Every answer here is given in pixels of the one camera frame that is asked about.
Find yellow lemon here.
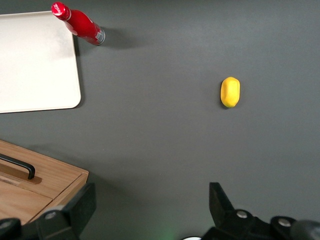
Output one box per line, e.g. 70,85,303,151
219,76,241,109

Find wooden drawer cabinet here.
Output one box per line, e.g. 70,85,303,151
0,139,90,225

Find red coke bottle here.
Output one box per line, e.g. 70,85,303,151
50,1,106,47

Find cream white plastic tray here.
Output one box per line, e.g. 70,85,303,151
0,10,82,114

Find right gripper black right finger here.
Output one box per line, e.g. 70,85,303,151
202,182,272,240

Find black drawer handle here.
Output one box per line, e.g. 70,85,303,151
0,153,36,180

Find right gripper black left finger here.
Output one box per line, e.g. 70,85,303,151
36,182,97,240

